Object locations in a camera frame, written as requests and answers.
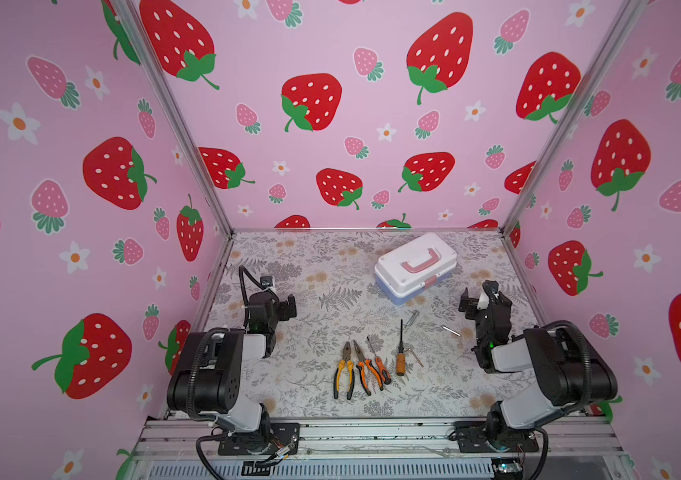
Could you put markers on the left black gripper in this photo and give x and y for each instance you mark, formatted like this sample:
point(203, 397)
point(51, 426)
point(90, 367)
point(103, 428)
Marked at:
point(283, 306)

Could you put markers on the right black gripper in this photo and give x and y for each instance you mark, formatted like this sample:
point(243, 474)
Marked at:
point(473, 303)

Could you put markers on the yellow black combination pliers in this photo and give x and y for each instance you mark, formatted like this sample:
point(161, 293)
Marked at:
point(345, 374)

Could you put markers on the blue white plastic toolbox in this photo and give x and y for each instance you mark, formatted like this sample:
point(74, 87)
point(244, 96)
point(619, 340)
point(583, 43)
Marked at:
point(414, 267)

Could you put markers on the orange black long-nose pliers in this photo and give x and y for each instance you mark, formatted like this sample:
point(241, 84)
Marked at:
point(370, 377)

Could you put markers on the orange handled small screwdriver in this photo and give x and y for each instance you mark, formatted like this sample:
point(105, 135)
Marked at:
point(384, 374)

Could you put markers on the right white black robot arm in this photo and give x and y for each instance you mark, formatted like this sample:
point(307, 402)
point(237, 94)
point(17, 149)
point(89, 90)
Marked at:
point(569, 374)

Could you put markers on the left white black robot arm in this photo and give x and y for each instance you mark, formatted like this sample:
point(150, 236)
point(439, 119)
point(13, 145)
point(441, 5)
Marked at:
point(206, 380)

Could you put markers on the small silver metal bit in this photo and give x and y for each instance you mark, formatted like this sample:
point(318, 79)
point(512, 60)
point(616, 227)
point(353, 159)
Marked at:
point(451, 331)

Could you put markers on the thin metal pin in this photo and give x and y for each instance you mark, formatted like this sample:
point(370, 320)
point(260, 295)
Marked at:
point(413, 353)

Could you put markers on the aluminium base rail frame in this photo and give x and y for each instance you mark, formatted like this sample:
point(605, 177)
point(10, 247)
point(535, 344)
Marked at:
point(393, 448)

